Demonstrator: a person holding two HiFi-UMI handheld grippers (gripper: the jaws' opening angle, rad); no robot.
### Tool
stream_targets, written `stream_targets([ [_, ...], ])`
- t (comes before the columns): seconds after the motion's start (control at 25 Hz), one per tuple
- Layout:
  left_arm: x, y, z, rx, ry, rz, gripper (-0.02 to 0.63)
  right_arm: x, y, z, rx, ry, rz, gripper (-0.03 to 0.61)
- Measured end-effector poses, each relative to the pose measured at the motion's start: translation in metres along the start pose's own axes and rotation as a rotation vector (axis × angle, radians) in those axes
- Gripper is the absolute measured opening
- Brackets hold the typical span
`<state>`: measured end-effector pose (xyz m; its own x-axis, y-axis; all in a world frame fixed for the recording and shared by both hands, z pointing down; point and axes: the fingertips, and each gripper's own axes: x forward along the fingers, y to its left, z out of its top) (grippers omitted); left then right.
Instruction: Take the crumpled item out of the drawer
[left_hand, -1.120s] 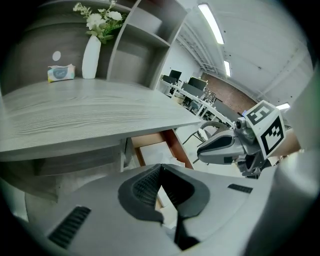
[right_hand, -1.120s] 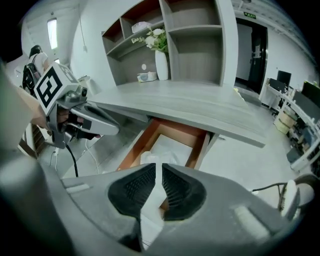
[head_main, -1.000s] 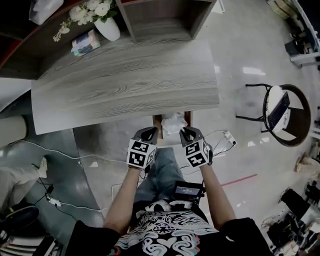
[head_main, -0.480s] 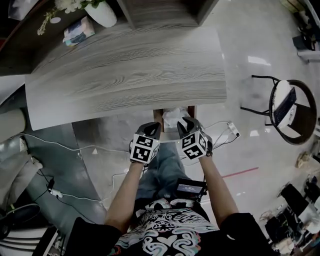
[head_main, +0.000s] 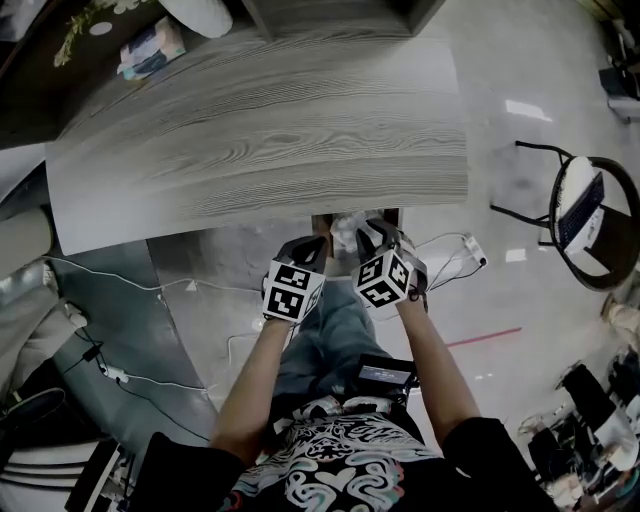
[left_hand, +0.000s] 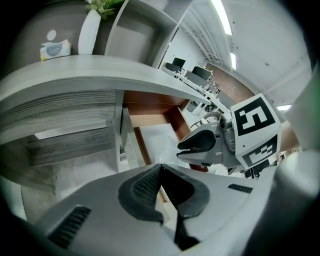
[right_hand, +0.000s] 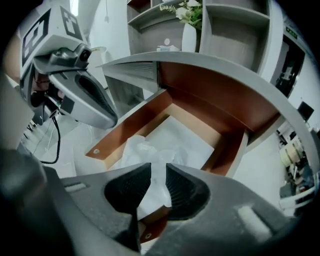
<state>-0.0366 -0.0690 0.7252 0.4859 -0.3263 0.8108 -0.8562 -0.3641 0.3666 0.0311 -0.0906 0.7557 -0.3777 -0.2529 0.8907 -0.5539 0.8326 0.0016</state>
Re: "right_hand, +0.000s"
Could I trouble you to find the white flat sheet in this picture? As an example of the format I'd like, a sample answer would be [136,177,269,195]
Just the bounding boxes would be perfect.
[109,114,216,222]

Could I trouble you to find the white plastic bag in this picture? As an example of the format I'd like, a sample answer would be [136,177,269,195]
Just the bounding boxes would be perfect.
[120,134,187,218]

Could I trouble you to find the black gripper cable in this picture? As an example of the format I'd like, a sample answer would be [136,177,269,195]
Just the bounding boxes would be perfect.
[39,115,62,165]

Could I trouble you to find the white ceramic vase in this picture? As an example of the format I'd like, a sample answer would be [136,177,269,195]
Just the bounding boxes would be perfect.
[181,22,199,53]

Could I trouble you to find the white flower bouquet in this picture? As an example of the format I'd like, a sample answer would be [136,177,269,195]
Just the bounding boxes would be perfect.
[159,0,204,31]

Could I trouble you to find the brown wooden drawer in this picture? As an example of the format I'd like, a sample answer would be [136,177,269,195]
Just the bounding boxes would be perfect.
[84,88,250,246]

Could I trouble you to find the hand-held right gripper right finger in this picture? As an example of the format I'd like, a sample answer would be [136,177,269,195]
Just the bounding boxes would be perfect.
[144,162,301,256]

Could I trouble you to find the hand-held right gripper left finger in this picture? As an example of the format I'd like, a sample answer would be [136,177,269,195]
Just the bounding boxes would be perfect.
[43,162,153,256]

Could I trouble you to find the black computer monitor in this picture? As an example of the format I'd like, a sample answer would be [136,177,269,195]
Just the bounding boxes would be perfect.
[297,100,315,123]

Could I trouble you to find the green exit sign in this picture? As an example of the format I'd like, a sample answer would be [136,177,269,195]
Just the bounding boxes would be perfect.
[285,27,299,40]

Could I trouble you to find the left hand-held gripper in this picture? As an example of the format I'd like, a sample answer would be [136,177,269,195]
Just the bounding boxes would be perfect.
[19,5,119,130]

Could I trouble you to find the grey wooden shelf unit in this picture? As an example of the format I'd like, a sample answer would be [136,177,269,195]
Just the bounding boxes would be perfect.
[126,0,274,76]

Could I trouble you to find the person's left forearm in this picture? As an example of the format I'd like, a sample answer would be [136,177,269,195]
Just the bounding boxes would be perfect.
[3,34,25,79]

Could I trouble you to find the pastel tissue box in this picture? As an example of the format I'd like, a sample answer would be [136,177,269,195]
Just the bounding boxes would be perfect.
[156,44,183,52]

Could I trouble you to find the grey wooden desk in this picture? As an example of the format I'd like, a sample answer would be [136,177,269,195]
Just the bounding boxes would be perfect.
[95,50,317,181]

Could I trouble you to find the wall socket with conduit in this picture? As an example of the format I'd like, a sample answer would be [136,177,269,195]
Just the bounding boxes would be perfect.
[104,0,111,24]

